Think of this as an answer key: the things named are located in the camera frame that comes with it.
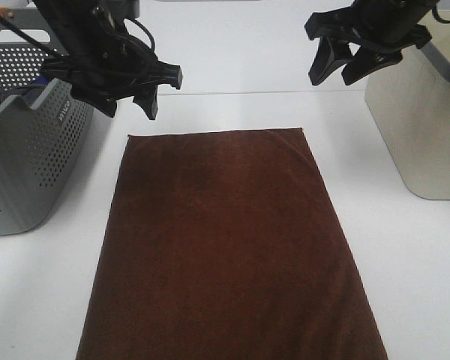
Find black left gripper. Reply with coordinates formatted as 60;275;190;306
34;1;182;121

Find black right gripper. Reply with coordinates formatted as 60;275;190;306
304;0;432;86

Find brown towel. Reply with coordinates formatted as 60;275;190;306
76;128;387;359

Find beige plastic bin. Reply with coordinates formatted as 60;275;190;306
364;1;450;200

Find grey perforated laundry basket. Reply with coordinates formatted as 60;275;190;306
0;24;94;236

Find blue grey clothes in basket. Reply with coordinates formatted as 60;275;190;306
0;76;49;106

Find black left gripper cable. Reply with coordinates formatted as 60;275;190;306
0;0;157;76

